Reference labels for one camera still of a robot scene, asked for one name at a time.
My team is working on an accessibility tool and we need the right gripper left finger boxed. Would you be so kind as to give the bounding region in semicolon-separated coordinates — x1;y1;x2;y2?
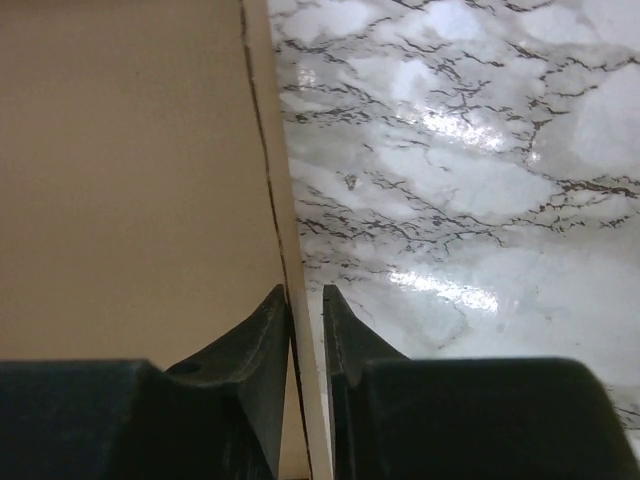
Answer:
1;286;291;479

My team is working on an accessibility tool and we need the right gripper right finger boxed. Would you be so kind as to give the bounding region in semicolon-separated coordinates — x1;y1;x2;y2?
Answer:
323;285;635;479

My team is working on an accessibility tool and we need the brown cardboard box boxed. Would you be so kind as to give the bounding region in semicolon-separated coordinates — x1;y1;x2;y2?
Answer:
1;1;331;479

